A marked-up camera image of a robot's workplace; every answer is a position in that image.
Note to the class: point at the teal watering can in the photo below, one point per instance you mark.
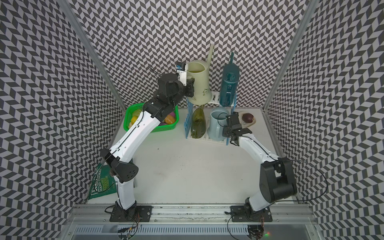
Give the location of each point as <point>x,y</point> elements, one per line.
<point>230,80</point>

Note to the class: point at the dark red apple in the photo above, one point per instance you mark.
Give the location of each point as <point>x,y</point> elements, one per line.
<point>247,118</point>

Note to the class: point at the yellow toy lemon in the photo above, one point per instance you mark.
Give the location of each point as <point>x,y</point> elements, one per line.
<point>134,119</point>

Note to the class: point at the cream square plate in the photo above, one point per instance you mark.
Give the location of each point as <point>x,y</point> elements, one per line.
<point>245,125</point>

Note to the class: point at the green plastic basket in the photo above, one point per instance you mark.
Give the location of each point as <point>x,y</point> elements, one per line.
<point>162,127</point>

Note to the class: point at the green snack bag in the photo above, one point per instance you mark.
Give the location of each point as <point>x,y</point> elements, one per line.
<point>103,183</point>

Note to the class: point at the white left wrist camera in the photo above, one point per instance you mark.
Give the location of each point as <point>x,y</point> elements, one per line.
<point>181,69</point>

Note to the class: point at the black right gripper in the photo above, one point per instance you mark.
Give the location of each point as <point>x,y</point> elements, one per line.
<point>224,134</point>

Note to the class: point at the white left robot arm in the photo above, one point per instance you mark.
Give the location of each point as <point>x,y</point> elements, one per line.
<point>119,157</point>

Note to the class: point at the light blue watering can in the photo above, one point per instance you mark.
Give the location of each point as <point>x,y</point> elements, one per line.
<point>217,122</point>

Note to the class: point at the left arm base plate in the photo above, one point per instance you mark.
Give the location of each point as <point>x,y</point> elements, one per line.
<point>139,214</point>

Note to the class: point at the olive green watering can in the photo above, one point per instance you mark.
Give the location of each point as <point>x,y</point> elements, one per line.
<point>198,127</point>

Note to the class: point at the orange toy fruit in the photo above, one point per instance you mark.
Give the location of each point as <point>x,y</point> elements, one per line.
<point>170,119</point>

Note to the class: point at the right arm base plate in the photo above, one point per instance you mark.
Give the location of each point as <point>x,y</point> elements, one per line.
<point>244,213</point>

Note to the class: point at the cream watering can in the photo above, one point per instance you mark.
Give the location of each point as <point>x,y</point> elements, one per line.
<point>199,71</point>

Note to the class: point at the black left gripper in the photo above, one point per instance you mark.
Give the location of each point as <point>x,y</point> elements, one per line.
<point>189,87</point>

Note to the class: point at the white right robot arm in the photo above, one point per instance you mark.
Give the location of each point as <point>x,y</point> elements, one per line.
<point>276,178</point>

